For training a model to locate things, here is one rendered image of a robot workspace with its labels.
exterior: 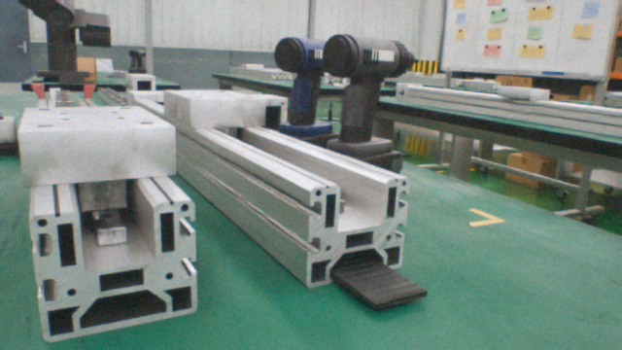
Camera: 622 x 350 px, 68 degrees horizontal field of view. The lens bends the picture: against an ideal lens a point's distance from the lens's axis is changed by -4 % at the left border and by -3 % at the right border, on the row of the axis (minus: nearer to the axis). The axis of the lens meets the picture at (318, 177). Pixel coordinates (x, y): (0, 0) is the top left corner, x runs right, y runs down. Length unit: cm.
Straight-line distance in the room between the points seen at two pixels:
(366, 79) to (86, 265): 48
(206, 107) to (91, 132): 30
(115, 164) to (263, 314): 16
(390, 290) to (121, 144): 23
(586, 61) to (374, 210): 300
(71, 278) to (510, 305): 32
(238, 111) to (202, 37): 1172
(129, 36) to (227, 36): 235
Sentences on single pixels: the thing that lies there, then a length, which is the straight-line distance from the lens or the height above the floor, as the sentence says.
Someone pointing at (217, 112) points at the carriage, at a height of 89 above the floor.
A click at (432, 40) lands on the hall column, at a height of 145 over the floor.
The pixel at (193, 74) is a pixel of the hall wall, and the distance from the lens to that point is 1229.
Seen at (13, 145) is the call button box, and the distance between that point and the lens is 96.
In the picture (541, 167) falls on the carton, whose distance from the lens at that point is 441.
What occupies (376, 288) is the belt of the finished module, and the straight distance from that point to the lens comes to 38.
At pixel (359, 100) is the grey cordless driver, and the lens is 68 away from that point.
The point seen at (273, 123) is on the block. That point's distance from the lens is 112.
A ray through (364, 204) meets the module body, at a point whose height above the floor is 84.
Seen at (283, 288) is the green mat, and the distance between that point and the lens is 39.
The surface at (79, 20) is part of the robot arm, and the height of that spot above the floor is 102.
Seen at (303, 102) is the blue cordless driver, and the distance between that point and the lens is 84.
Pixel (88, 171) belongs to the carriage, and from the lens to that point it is 38.
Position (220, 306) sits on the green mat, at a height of 78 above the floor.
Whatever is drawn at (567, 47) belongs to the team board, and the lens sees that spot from 345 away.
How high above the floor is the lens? 96
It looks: 14 degrees down
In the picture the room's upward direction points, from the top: 3 degrees clockwise
